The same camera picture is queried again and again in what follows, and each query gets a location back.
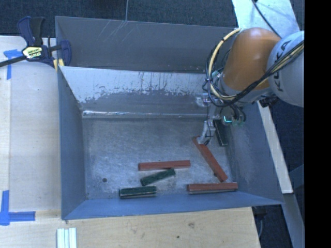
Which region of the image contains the red-brown flat block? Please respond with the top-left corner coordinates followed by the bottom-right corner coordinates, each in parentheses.
top-left (191, 136), bottom-right (229, 183)
top-left (138, 160), bottom-right (191, 172)
top-left (186, 181), bottom-right (239, 195)

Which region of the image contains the black cylinder on white bracket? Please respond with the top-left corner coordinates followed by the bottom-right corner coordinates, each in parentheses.
top-left (259, 95), bottom-right (279, 109)

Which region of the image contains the dark green flat block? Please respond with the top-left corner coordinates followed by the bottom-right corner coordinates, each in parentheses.
top-left (140, 168), bottom-right (176, 187)
top-left (213, 119), bottom-right (230, 147)
top-left (118, 185), bottom-right (158, 199)

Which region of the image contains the grey metal bin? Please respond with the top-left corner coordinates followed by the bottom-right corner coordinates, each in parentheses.
top-left (54, 15), bottom-right (285, 221)

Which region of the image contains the pale wood board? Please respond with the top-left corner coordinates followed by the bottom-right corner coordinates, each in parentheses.
top-left (9, 36), bottom-right (63, 213)

